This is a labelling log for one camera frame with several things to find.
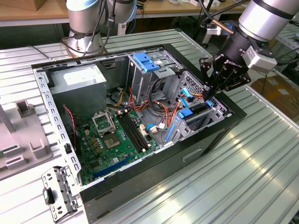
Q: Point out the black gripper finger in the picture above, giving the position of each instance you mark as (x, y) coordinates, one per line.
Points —
(206, 70)
(240, 81)

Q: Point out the grey disk bay cage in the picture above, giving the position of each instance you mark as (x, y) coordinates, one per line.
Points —
(218, 114)

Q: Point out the black RAM slot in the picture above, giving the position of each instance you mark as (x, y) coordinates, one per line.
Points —
(129, 131)
(136, 131)
(132, 131)
(139, 131)

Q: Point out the wooden desk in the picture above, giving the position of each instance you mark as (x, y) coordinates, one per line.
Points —
(46, 11)

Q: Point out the green motherboard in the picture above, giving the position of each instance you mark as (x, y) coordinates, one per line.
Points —
(121, 155)

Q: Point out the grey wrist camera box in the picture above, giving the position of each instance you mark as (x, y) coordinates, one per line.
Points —
(259, 61)

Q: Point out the grey optical drive cage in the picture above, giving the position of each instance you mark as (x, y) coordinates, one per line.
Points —
(140, 81)

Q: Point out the grey power supply box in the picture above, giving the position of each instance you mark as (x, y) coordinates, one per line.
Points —
(79, 93)

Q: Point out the large cardboard box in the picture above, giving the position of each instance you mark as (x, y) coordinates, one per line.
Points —
(278, 93)

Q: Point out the brown mounting plate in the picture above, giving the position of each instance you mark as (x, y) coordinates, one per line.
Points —
(102, 50)

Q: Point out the green circuit card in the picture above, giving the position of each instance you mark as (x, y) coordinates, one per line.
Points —
(2, 152)

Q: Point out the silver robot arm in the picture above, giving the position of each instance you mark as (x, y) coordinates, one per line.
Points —
(264, 18)

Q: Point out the blue expansion slot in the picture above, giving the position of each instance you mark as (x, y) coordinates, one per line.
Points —
(112, 167)

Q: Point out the blue drive latch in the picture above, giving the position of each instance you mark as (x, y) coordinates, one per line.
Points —
(144, 61)

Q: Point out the hard disk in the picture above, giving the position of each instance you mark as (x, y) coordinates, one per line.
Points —
(185, 114)

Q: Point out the black PC case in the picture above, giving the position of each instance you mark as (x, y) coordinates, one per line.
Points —
(151, 172)

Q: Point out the CPU socket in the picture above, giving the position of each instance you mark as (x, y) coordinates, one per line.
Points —
(112, 141)

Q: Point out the metal slot bracket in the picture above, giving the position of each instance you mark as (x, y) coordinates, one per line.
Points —
(61, 186)

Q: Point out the grey parts rack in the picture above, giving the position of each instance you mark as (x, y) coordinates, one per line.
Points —
(23, 130)

